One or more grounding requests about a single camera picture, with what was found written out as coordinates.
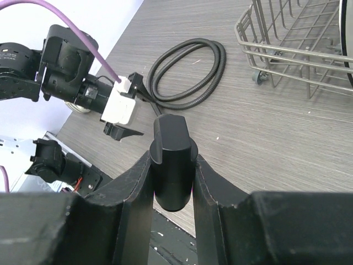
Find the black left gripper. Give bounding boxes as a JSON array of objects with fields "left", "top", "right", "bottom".
[{"left": 103, "top": 72, "right": 162, "bottom": 141}]

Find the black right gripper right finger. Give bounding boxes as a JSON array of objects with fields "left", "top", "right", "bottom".
[{"left": 193, "top": 157, "right": 352, "bottom": 264}]

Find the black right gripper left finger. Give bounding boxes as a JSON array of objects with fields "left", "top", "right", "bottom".
[{"left": 1, "top": 152, "right": 153, "bottom": 264}]

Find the black flexible hose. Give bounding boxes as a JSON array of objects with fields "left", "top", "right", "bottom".
[{"left": 146, "top": 38, "right": 227, "bottom": 115}]

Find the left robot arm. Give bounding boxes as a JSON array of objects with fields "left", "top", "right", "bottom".
[{"left": 1, "top": 25, "right": 152, "bottom": 196}]

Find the ribbed grey cup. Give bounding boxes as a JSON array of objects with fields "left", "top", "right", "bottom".
[{"left": 65, "top": 101, "right": 90, "bottom": 114}]

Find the black plate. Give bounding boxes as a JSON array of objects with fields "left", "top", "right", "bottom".
[{"left": 338, "top": 0, "right": 353, "bottom": 89}]

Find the grey wire dish rack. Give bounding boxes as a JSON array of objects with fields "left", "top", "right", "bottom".
[{"left": 234, "top": 1, "right": 352, "bottom": 98}]

